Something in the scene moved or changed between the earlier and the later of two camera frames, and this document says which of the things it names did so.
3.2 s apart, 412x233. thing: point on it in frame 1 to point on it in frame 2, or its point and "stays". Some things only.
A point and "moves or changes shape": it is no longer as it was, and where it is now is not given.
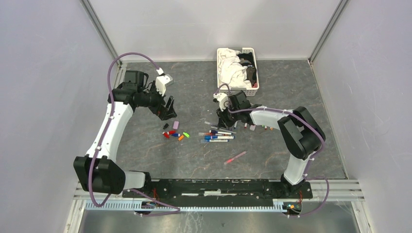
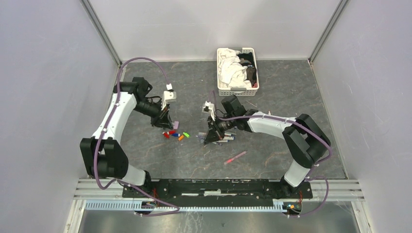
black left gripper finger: [168, 114] to [156, 121]
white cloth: [230, 72] stays
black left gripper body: [157, 107] to [161, 114]
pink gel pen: [234, 158] stays
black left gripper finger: [170, 108] to [167, 122]
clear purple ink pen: [206, 122] moves or changes shape
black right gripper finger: [231, 121] to [219, 134]
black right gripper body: [227, 113] to [213, 124]
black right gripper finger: [222, 123] to [212, 136]
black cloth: [247, 59] stays
